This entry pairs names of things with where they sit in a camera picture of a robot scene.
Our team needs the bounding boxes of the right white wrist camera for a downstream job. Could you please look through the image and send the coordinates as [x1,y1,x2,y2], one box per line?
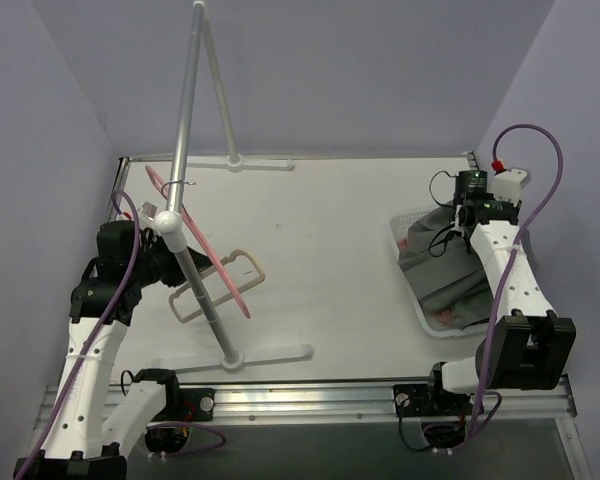
[489,159,531,205]

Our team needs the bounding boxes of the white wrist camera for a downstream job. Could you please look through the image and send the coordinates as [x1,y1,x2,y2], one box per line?
[116,202,157,230]
[489,159,531,205]

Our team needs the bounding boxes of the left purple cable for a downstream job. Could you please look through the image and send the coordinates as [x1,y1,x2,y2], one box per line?
[12,190,142,480]

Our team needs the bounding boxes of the pink pleated skirt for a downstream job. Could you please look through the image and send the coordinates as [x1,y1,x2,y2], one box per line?
[397,239,454,328]

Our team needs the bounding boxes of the pink plastic hanger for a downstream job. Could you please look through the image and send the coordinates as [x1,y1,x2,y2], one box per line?
[145,166,251,318]

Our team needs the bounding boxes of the white plastic basket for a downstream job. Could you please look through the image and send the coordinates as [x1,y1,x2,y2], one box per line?
[388,204,501,340]

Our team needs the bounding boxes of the silver clothes rack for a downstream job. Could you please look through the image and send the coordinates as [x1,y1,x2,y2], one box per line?
[124,0,315,374]

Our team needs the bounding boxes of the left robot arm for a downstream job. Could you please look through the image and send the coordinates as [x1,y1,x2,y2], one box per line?
[14,220,184,479]

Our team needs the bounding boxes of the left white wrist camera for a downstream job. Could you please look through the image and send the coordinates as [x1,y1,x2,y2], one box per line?
[116,202,157,230]

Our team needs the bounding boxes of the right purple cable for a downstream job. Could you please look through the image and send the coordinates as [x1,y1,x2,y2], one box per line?
[464,123,565,446]

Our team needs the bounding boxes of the grey pleated skirt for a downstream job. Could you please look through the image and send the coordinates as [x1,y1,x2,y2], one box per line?
[397,204,541,334]

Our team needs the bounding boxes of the purple cable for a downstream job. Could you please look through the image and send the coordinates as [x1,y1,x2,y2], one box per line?
[12,190,142,480]
[464,123,565,446]

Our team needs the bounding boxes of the wooden multi-bar hanger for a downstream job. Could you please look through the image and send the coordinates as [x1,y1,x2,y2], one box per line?
[168,249,266,324]

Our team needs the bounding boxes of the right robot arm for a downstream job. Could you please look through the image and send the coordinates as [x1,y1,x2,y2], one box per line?
[423,170,576,413]

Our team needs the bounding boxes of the aluminium mounting rail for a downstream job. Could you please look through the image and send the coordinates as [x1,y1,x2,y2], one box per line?
[34,374,579,429]

